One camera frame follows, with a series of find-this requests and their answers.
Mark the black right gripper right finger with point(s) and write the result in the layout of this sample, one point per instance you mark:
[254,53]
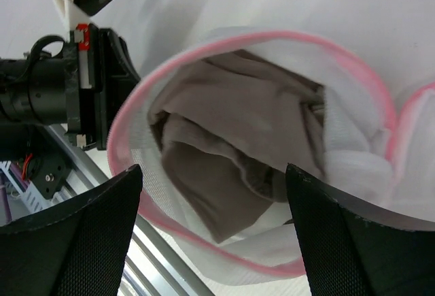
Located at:
[352,247]

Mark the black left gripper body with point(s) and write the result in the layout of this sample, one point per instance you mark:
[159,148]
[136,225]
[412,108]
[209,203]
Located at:
[99,76]

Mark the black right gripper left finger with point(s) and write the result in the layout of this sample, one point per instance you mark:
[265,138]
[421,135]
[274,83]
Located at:
[77,247]

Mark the white mesh bag pink zipper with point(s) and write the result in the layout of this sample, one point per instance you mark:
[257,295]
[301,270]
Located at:
[370,151]

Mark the mauve bra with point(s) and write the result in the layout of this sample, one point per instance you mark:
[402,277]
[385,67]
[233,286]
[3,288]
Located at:
[228,126]

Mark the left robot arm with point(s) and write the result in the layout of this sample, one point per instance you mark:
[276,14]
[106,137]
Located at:
[32,94]

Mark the white slotted cable duct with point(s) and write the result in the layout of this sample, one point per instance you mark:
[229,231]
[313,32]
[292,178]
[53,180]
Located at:
[27,191]

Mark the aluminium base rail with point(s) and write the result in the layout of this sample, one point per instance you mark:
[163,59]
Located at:
[152,267]

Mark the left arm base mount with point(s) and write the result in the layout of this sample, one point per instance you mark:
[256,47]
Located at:
[47,171]

